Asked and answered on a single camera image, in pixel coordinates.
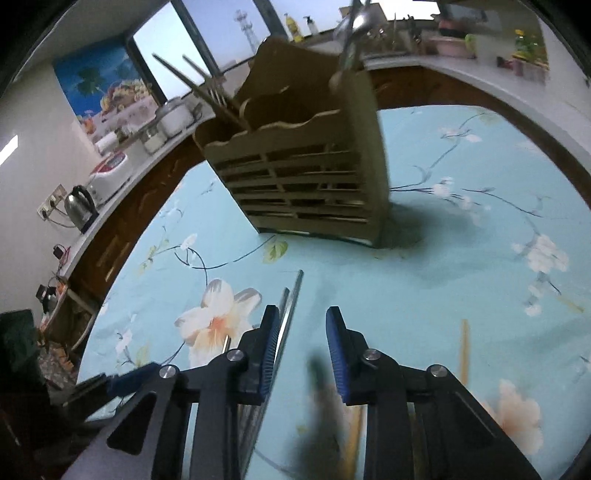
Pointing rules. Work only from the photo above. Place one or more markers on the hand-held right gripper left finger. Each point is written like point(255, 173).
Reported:
point(270, 350)

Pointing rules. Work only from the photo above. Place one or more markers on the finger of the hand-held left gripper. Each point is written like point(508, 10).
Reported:
point(85, 390)
point(134, 378)

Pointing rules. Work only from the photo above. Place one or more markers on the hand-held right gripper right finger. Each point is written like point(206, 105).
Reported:
point(334, 350)

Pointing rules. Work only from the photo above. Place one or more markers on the metal chopstick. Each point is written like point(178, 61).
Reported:
point(293, 300)
point(282, 304)

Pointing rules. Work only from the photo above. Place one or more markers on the ridged wooden chopstick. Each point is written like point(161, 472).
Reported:
point(355, 434)
point(465, 350)

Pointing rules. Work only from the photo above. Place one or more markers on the wooden utensil holder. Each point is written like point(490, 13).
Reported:
point(300, 175)

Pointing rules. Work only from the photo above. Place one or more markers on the metal fork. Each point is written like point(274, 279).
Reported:
point(214, 90)

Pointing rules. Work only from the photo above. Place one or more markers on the plain wooden chopstick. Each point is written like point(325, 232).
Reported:
point(198, 90)

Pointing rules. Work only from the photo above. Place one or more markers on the metal spoon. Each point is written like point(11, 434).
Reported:
point(362, 21)

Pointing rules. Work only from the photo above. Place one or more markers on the floral light blue tablecloth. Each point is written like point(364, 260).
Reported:
point(415, 286)

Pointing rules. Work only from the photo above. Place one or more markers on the black power adapter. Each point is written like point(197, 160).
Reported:
point(59, 252)

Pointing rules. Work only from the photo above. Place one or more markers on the wooden base cabinets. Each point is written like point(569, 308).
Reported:
point(124, 230)

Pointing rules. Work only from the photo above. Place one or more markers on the steel electric kettle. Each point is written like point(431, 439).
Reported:
point(81, 207)

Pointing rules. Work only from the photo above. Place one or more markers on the white and red rice cooker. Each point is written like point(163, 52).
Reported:
point(108, 177)

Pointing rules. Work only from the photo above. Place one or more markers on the paper towel roll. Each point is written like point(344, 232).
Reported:
point(106, 144)

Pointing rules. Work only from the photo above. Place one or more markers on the glass storage jar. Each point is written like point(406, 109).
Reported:
point(150, 138)

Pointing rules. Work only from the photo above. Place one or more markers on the white round cooker pot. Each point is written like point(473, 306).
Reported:
point(173, 115)

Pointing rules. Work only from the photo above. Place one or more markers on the white kitchen countertop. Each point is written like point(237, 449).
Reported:
point(485, 76)

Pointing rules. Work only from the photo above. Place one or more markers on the kitchen window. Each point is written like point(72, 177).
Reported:
point(217, 37)

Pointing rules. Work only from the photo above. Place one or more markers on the dish rack with cutting boards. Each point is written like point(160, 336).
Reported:
point(392, 37)

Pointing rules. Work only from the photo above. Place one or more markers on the yellow dish soap bottle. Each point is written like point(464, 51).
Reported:
point(291, 26)

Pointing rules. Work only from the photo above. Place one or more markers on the pink plastic basin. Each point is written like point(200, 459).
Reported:
point(450, 46)

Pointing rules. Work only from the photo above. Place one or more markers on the white pump bottle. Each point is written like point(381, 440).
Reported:
point(311, 25)

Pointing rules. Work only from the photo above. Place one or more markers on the set of seasoning jars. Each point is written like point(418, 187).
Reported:
point(528, 70)

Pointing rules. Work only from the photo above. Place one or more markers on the pink and green lidded pot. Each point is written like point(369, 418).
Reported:
point(450, 27)

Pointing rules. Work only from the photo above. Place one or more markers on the cooking oil bottle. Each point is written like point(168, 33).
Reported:
point(524, 44)

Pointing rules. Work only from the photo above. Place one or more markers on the wall socket strip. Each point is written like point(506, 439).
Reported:
point(53, 199)

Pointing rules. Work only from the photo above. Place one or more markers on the fruit and palm wall poster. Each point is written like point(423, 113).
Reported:
point(101, 87)

